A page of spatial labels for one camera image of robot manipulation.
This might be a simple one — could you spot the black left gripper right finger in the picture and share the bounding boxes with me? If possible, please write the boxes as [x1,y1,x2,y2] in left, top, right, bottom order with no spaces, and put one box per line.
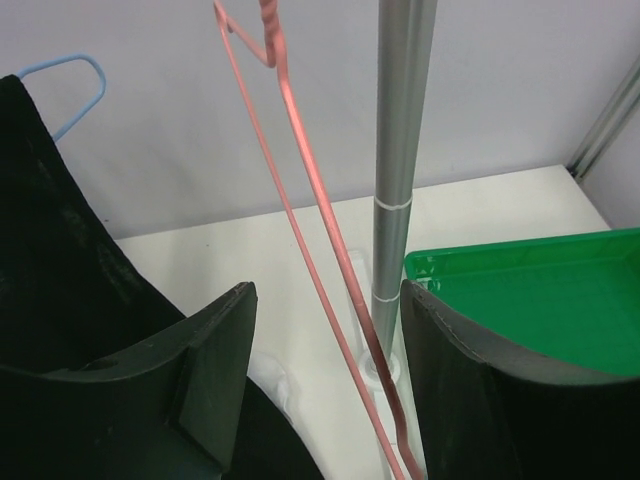
[400,280,639,479]

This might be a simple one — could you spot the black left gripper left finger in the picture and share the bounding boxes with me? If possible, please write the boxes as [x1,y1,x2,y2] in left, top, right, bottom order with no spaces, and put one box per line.
[1,282,257,479]

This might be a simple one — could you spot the pink hanger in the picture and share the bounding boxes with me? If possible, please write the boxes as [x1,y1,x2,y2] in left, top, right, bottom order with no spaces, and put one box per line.
[212,0,426,480]

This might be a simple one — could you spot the black tank top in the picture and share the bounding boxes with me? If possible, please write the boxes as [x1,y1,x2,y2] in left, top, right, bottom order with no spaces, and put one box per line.
[1,75,321,479]

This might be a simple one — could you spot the blue hanger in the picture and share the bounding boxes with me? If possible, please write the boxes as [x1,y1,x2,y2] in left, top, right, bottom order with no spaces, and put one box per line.
[16,53,107,142]

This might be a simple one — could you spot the green plastic tray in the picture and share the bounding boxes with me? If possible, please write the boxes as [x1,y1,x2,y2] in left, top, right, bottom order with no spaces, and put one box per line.
[404,228,639,376]

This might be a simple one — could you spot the metal clothes rack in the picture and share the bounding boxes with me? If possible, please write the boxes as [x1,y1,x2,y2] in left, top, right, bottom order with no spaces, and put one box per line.
[349,0,439,480]

